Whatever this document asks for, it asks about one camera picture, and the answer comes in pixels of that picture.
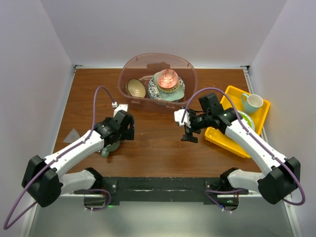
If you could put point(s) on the light blue mug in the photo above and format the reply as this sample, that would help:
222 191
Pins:
251 103

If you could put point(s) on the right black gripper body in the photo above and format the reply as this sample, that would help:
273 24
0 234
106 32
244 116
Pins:
199 122

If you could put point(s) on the yellow plastic tray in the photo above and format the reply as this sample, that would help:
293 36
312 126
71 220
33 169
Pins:
258 118

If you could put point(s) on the mint green rectangular dish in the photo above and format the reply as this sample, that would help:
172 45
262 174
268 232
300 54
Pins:
174 96

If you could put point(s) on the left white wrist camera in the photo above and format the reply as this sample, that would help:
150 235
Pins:
118 107

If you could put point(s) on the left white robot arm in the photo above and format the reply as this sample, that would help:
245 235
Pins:
46 179

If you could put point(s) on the pink translucent plastic bin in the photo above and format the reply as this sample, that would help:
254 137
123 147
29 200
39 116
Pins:
144 66

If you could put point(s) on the aluminium frame rail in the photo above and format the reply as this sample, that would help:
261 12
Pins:
293 220

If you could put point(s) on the yellow flower patterned bowl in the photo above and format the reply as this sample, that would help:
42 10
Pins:
169 90

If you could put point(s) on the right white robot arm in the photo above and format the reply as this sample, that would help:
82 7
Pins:
279 175

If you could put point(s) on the red patterned bowl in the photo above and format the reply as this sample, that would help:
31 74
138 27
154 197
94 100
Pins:
167 78

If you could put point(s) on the white cream bowl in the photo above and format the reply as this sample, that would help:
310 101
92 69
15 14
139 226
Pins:
171 87

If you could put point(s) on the teal ceramic cup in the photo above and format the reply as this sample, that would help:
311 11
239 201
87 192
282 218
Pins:
109 149

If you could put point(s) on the blue floral plate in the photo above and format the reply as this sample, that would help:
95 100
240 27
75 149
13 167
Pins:
151 87

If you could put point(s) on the brown beige bowl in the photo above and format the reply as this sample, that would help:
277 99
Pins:
135 88

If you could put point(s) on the green plate white rim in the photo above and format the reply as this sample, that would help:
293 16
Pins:
248 121

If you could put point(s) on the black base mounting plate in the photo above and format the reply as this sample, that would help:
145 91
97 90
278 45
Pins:
154 189

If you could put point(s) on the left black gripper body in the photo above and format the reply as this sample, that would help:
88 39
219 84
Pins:
127 134

